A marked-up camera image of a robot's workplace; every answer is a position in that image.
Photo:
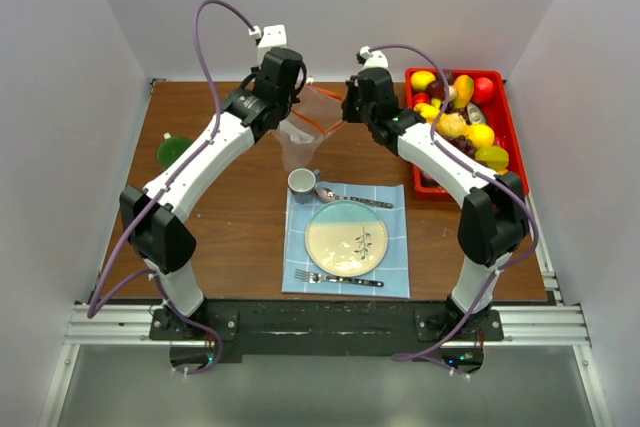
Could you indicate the yellow lemon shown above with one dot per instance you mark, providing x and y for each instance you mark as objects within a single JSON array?
[{"x": 480, "y": 135}]

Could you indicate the grey mug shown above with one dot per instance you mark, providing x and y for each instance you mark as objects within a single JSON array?
[{"x": 302, "y": 183}]

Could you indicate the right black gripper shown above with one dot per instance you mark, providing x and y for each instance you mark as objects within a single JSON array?
[{"x": 353, "y": 90}]

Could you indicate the yellow bell pepper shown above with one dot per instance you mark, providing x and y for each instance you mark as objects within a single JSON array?
[{"x": 427, "y": 111}]

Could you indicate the orange yellow mango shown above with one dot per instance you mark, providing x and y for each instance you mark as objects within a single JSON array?
[{"x": 464, "y": 86}]

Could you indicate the red apple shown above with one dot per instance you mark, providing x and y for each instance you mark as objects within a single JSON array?
[{"x": 484, "y": 91}]

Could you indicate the clear zip top bag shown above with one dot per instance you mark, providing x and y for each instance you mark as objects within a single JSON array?
[{"x": 312, "y": 120}]

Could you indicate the green glass cup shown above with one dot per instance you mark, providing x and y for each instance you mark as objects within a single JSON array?
[{"x": 171, "y": 148}]

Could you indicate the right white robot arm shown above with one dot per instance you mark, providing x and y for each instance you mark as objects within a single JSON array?
[{"x": 494, "y": 218}]

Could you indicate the blue checked placemat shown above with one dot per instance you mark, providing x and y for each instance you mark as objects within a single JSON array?
[{"x": 393, "y": 271}]

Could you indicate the beige and teal plate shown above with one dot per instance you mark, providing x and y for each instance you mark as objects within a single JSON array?
[{"x": 346, "y": 238}]

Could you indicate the yellow peach top left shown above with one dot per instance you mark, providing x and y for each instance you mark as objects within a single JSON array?
[{"x": 421, "y": 80}]

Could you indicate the metal spoon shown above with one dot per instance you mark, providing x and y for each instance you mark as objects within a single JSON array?
[{"x": 327, "y": 195}]

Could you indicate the red plastic fruit tray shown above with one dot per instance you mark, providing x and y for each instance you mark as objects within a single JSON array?
[{"x": 498, "y": 113}]

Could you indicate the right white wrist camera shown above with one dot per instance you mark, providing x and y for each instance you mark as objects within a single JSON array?
[{"x": 369, "y": 58}]

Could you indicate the aluminium frame rail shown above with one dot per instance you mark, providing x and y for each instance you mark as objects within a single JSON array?
[{"x": 519, "y": 326}]

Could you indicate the yellow star fruit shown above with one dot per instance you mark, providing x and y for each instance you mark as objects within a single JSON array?
[{"x": 493, "y": 157}]

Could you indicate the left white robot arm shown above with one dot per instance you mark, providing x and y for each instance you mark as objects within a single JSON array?
[{"x": 154, "y": 217}]

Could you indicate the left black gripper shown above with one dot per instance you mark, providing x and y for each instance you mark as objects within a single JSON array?
[{"x": 293, "y": 97}]

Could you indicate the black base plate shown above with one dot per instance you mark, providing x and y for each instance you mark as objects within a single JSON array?
[{"x": 324, "y": 327}]

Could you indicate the purple grape bunch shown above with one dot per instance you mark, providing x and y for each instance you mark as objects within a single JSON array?
[{"x": 464, "y": 145}]

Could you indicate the metal fork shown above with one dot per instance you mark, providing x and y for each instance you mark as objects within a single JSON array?
[{"x": 311, "y": 277}]

